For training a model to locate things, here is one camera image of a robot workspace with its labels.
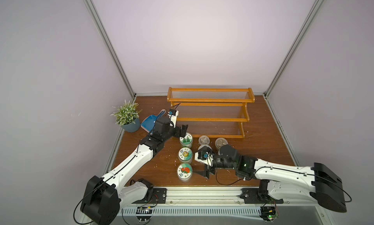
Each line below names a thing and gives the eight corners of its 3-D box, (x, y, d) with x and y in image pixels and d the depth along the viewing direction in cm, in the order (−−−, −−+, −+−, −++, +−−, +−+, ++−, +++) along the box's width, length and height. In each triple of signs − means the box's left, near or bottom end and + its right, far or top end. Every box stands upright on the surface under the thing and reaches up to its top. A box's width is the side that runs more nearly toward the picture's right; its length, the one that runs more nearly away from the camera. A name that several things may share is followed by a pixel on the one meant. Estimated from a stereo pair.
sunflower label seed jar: (179, 166, 84) (177, 161, 78) (179, 153, 90) (178, 147, 83) (192, 166, 84) (192, 161, 78) (192, 153, 90) (192, 147, 83)
